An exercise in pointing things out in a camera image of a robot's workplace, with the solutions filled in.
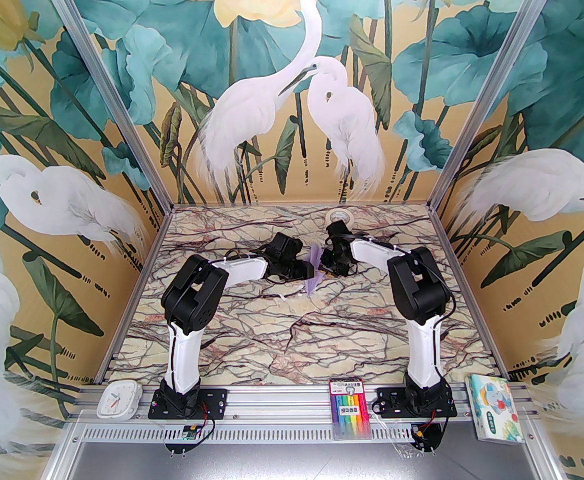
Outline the perforated metal cable tray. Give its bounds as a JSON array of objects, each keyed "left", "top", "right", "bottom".
[{"left": 69, "top": 420, "right": 478, "bottom": 444}]

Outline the aluminium frame rail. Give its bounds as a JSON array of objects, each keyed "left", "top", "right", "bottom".
[{"left": 74, "top": 382, "right": 540, "bottom": 423}]

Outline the aluminium table side rail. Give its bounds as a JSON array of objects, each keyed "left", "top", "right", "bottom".
[
  {"left": 94, "top": 208, "right": 175, "bottom": 384},
  {"left": 429, "top": 208, "right": 510, "bottom": 381}
]

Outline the black mounting bracket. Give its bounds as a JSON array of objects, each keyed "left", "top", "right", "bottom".
[{"left": 406, "top": 420, "right": 445, "bottom": 455}]

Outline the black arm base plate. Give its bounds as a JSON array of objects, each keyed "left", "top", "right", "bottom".
[
  {"left": 376, "top": 387, "right": 457, "bottom": 419},
  {"left": 148, "top": 387, "right": 228, "bottom": 420}
]

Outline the aluminium frame post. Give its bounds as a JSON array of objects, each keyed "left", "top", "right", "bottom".
[
  {"left": 37, "top": 0, "right": 175, "bottom": 209},
  {"left": 429, "top": 0, "right": 562, "bottom": 211}
]

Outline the coloured marker pen pack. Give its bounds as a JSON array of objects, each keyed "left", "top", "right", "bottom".
[{"left": 328, "top": 377, "right": 373, "bottom": 441}]

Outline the lilac paper sheet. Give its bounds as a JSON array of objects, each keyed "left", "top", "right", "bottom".
[{"left": 306, "top": 244, "right": 323, "bottom": 296}]

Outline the cartoon printed tissue pack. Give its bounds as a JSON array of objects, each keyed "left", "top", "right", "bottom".
[{"left": 466, "top": 374, "right": 525, "bottom": 445}]

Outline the white square alarm clock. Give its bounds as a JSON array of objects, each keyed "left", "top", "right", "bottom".
[{"left": 97, "top": 380, "right": 144, "bottom": 421}]

